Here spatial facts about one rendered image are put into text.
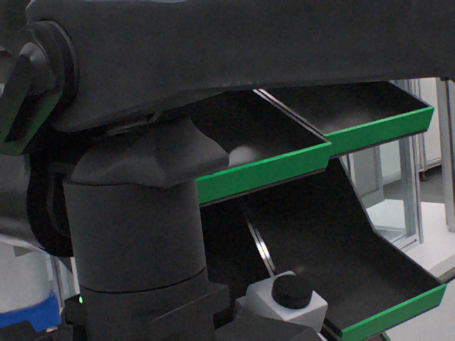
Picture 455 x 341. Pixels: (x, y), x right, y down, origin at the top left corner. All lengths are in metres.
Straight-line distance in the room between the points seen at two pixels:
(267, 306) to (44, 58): 0.36
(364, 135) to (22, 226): 0.38
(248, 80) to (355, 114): 0.49
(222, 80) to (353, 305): 0.52
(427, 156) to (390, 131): 5.70
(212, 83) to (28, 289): 1.23
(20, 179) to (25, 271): 1.10
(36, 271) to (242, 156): 0.90
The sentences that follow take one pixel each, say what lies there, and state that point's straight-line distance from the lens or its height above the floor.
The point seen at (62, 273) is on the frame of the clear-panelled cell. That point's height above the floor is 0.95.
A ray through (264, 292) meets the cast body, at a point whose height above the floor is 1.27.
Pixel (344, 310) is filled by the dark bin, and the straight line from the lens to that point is 0.81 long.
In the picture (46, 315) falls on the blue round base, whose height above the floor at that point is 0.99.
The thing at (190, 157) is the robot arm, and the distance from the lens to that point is 0.37.
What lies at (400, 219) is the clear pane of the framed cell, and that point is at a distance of 2.08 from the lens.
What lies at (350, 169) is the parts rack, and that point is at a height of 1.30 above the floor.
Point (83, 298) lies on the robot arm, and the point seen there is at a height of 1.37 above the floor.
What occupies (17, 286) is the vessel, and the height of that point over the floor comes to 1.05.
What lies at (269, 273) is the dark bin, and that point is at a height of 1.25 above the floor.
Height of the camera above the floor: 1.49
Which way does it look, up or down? 12 degrees down
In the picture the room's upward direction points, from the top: 7 degrees counter-clockwise
